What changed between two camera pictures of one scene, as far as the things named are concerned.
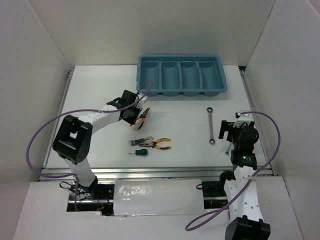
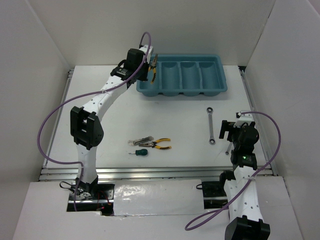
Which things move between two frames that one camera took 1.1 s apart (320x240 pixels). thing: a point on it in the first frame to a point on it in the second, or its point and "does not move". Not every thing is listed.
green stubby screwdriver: (141, 152) does not move
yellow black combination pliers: (154, 144) does not move
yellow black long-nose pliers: (143, 116) to (153, 66)
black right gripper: (226, 126) does not move
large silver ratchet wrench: (212, 140) does not move
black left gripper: (132, 121) to (144, 77)
